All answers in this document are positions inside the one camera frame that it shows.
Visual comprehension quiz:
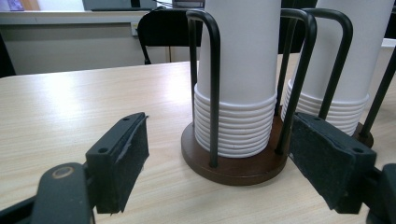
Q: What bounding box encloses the dark grey device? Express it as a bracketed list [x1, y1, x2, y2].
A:
[172, 0, 205, 9]

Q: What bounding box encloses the dark object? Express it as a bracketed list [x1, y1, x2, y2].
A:
[0, 32, 17, 78]

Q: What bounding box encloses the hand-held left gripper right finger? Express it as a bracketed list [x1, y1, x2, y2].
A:
[289, 111, 377, 215]

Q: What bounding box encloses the orange-brown box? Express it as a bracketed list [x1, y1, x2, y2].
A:
[20, 0, 41, 11]

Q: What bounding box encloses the black wire wooden-base cup holder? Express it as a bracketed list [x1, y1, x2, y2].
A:
[303, 7, 396, 148]
[180, 8, 318, 187]

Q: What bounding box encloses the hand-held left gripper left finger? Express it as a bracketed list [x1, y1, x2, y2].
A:
[85, 111, 150, 215]

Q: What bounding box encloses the stack of white paper cups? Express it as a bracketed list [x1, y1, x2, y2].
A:
[280, 0, 396, 137]
[193, 0, 282, 159]

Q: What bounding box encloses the purple box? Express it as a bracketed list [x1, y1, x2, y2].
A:
[7, 0, 25, 12]

